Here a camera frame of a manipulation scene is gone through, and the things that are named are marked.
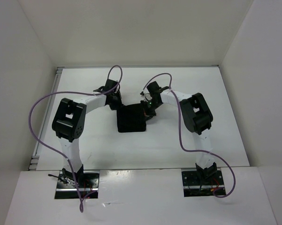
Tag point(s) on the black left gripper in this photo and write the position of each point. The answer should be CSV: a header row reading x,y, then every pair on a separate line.
x,y
116,106

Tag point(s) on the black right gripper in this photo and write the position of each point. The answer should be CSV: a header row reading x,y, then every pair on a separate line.
x,y
148,114

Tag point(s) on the black skirt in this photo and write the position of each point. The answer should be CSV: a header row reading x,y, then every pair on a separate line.
x,y
131,118

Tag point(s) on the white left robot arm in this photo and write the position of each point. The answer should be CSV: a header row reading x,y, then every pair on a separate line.
x,y
69,120

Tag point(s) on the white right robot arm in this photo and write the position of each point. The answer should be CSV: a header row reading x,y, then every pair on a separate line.
x,y
196,116

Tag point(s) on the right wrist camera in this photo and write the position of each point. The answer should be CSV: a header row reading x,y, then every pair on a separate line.
x,y
146,96

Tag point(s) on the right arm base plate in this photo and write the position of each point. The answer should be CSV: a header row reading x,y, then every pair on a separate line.
x,y
194,187

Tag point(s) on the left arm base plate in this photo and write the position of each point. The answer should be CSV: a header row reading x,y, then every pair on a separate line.
x,y
65,188

